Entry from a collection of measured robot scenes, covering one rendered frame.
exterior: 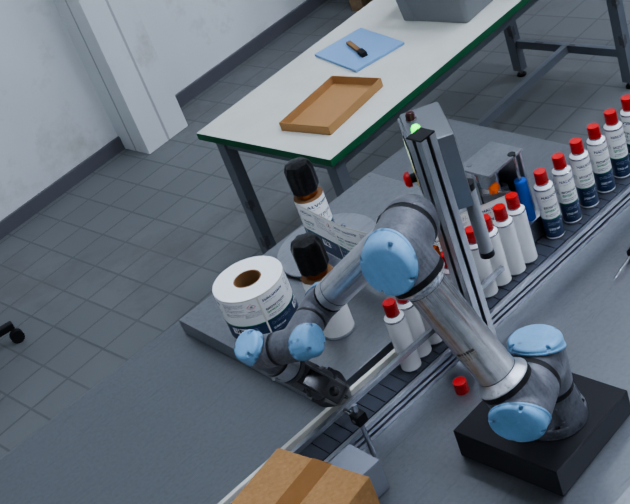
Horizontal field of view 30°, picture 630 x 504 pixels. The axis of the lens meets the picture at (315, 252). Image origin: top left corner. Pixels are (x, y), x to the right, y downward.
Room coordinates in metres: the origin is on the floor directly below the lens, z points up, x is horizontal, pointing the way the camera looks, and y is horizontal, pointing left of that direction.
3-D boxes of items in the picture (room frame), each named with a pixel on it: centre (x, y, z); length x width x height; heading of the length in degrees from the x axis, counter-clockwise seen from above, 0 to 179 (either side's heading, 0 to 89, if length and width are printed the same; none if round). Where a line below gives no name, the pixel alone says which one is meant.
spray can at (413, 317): (2.26, -0.16, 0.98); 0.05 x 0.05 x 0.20
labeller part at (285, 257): (2.88, -0.04, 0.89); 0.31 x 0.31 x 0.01
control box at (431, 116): (2.26, -0.33, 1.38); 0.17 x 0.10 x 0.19; 175
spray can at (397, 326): (2.23, -0.12, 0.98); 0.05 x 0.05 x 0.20
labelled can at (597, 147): (2.63, -0.81, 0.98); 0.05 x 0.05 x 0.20
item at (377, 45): (4.32, -0.46, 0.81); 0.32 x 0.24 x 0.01; 20
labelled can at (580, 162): (2.59, -0.74, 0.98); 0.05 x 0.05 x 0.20
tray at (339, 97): (3.91, -0.26, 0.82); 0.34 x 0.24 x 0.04; 130
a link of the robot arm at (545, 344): (1.86, -0.35, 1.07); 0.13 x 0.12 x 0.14; 146
